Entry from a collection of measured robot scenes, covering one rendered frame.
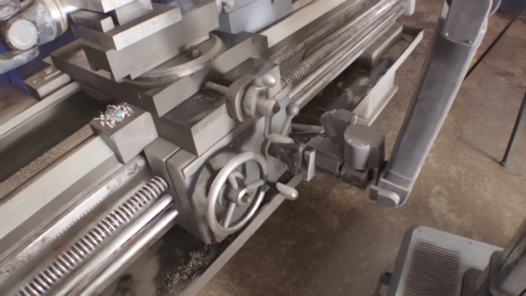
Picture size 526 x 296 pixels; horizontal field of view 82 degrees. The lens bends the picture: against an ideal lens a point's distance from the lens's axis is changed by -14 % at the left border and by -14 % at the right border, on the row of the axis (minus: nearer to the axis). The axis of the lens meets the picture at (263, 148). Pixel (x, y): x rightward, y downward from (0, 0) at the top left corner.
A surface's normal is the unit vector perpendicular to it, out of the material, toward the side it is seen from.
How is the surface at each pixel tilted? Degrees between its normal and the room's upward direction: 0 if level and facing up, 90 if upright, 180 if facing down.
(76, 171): 36
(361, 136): 6
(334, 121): 78
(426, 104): 96
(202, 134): 90
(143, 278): 0
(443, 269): 0
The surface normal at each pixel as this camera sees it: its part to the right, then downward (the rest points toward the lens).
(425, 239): -0.10, -0.76
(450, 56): -0.45, 0.74
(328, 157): -0.61, 0.40
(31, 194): 0.39, -0.42
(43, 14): 0.93, 0.17
